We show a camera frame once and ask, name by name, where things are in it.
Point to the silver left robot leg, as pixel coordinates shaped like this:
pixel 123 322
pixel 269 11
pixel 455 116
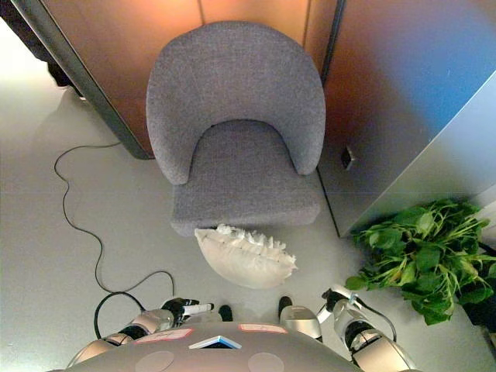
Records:
pixel 225 313

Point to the black wall socket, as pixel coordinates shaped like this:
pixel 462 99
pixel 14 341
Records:
pixel 348 157

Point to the grey fabric armchair sofa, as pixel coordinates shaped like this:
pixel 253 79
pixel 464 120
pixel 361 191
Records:
pixel 236 97

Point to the green leafy plant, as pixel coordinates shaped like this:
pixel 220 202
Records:
pixel 426 255

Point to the grey metal cabinet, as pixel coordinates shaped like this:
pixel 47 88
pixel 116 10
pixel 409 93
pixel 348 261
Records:
pixel 438 162

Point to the grey robot torso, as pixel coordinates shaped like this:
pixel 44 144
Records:
pixel 209 354

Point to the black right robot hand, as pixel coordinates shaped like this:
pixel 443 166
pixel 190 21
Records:
pixel 336 296

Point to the silver robot leg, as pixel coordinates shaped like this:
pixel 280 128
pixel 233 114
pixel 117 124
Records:
pixel 300 321
pixel 225 313

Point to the silver right robot leg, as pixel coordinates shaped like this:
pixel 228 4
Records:
pixel 300 321

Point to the black plant pot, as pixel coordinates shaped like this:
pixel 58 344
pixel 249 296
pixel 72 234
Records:
pixel 482 314

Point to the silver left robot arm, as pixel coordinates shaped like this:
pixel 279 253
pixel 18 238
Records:
pixel 147 321

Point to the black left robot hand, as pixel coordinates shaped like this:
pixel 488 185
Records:
pixel 186 308

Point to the black narrow wall post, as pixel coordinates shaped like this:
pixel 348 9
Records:
pixel 333 35

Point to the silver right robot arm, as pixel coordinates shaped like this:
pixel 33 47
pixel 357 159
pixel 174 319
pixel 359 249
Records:
pixel 364 337

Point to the white fringed pillow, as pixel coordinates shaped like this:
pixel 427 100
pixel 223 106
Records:
pixel 240 261

